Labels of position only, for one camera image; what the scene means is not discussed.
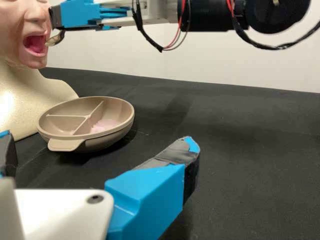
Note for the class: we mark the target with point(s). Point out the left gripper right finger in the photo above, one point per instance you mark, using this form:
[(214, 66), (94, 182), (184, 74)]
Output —
[(147, 197)]

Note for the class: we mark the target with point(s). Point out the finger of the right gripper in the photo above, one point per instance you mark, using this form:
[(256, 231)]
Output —
[(77, 13)]

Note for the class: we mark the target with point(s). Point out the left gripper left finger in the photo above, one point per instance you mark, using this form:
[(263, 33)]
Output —
[(7, 152)]

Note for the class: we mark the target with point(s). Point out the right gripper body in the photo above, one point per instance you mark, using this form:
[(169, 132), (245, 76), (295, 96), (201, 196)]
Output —
[(157, 12)]

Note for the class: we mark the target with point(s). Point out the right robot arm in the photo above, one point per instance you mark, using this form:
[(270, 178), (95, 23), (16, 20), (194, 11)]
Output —
[(210, 15)]

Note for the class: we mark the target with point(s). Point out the dummy head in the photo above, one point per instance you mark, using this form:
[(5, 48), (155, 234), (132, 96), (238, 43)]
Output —
[(22, 95)]

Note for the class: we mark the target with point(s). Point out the beige divided bowl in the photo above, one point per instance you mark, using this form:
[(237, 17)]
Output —
[(105, 135)]

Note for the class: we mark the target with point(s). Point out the pink food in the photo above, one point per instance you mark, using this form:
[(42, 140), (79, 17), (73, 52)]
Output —
[(102, 125)]

